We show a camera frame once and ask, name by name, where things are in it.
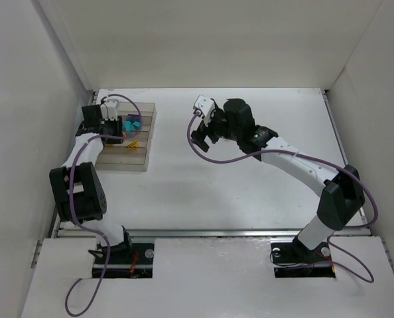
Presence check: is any teal curved lego brick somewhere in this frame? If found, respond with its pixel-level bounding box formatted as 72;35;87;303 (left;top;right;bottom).
123;121;135;131

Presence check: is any purple lego brick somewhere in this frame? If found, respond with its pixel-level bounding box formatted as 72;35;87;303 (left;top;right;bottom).
126;114;141;123

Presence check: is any teal square lego brick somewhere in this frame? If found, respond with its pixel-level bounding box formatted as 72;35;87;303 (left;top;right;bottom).
133;121;141;131

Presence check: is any yellow black striped lego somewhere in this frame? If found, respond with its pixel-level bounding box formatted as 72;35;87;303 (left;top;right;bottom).
125;140;140;149

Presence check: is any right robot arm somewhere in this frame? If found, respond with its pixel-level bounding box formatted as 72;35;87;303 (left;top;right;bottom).
187;95;365;264

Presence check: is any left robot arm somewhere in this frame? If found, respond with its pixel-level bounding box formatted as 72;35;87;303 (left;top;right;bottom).
49;99;133;256

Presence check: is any clear compartment container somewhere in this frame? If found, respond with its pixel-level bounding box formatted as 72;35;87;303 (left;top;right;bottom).
96;101;157;172

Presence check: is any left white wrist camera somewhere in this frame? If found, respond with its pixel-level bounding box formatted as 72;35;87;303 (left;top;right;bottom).
100;99;119;121

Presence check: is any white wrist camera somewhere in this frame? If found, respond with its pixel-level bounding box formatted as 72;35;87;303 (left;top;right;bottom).
192;95;215;119
100;99;119;121

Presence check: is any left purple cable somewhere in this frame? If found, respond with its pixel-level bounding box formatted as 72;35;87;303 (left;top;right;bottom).
65;93;143;316

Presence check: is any purple cable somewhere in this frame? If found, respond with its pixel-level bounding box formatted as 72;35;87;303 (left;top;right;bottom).
65;93;143;316
187;111;379;284

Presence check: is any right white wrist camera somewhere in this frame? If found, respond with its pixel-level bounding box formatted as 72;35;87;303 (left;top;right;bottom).
192;95;215;119

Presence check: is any aluminium front rail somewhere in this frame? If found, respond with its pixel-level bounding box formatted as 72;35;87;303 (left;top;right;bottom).
54;228;372;238

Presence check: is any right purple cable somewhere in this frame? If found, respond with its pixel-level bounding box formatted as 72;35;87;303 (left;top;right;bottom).
187;111;379;284

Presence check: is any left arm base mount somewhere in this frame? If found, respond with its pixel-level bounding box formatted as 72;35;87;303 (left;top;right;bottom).
88;239;155;279

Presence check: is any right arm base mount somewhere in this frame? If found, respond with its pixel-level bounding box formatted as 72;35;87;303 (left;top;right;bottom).
269;242;336;278

